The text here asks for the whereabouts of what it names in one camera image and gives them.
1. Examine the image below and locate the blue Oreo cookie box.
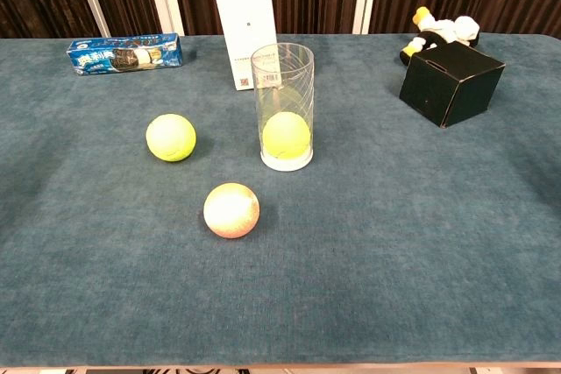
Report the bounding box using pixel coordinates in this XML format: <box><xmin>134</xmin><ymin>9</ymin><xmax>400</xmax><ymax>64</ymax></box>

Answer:
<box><xmin>66</xmin><ymin>32</ymin><xmax>183</xmax><ymax>77</ymax></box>

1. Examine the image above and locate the orange pink ball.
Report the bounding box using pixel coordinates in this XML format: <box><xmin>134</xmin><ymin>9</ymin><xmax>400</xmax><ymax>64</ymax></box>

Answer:
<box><xmin>202</xmin><ymin>182</ymin><xmax>261</xmax><ymax>240</ymax></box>

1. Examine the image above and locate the black cardboard cube box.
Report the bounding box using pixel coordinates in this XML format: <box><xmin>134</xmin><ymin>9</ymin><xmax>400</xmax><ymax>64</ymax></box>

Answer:
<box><xmin>398</xmin><ymin>41</ymin><xmax>507</xmax><ymax>129</ymax></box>

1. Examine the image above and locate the black white plush toy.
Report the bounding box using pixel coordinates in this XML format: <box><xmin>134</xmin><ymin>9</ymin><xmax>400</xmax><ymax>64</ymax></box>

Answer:
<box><xmin>399</xmin><ymin>6</ymin><xmax>481</xmax><ymax>67</ymax></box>

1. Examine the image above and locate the tall white carton box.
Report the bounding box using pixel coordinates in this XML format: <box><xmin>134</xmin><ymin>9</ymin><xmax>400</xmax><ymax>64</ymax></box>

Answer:
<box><xmin>209</xmin><ymin>0</ymin><xmax>282</xmax><ymax>92</ymax></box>

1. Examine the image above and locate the yellow tennis ball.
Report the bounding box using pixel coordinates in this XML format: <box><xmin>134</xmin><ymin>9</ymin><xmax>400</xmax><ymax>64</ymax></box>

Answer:
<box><xmin>261</xmin><ymin>111</ymin><xmax>312</xmax><ymax>159</ymax></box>
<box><xmin>145</xmin><ymin>113</ymin><xmax>197</xmax><ymax>163</ymax></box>

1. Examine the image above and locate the clear plastic tube container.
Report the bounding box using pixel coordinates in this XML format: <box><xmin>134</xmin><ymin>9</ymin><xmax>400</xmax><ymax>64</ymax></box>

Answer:
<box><xmin>250</xmin><ymin>42</ymin><xmax>316</xmax><ymax>173</ymax></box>

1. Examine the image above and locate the teal table cloth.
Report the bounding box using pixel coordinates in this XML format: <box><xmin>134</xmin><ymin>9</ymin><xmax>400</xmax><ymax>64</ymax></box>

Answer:
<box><xmin>0</xmin><ymin>32</ymin><xmax>561</xmax><ymax>368</ymax></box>

